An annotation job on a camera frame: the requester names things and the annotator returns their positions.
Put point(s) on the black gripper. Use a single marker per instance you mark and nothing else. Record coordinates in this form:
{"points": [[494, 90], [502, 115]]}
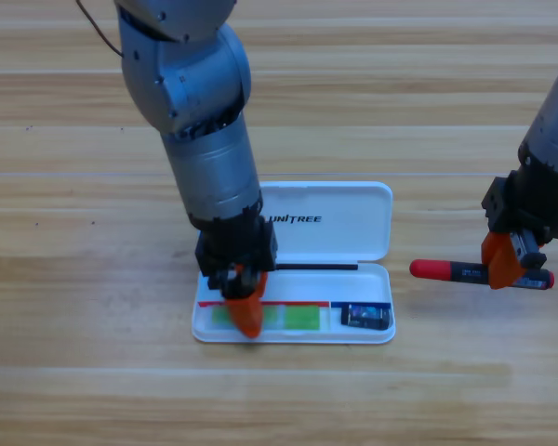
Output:
{"points": [[237, 241], [525, 209]]}

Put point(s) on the red and black marker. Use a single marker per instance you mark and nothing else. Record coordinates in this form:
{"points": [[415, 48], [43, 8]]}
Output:
{"points": [[446, 269]]}

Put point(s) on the white Unitree pencil case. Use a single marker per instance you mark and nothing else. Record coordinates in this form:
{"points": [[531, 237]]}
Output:
{"points": [[335, 232]]}

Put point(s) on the dark blue eraser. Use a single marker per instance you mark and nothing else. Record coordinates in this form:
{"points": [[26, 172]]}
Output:
{"points": [[365, 317]]}

